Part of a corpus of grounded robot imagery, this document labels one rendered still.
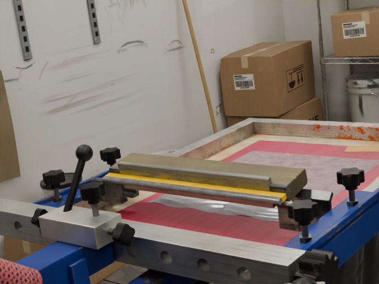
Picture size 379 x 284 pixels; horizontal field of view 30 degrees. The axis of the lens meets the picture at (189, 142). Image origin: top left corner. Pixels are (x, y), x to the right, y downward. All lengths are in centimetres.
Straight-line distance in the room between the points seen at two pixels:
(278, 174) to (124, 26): 291
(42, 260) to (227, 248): 27
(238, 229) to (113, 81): 276
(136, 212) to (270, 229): 30
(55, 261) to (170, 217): 39
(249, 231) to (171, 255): 26
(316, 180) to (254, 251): 55
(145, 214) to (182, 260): 40
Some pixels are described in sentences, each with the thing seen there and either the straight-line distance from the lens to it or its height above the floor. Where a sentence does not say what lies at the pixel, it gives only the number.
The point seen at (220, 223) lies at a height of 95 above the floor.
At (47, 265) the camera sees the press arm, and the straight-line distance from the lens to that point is 101.
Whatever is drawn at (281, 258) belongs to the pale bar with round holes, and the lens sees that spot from 92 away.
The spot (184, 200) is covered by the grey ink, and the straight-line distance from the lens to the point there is 142.
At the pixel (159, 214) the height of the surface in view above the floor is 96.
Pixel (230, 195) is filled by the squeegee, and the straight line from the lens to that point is 118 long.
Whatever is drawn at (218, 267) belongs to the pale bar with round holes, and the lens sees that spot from 96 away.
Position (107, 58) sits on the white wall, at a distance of 391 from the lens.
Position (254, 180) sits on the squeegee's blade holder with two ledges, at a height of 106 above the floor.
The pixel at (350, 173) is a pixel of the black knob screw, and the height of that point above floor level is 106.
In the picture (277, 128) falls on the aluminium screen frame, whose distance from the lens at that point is 185.
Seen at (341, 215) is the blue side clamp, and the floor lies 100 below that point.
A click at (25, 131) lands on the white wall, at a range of 354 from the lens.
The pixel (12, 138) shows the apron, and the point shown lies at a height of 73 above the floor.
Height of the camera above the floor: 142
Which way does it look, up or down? 14 degrees down
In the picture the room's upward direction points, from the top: 8 degrees counter-clockwise
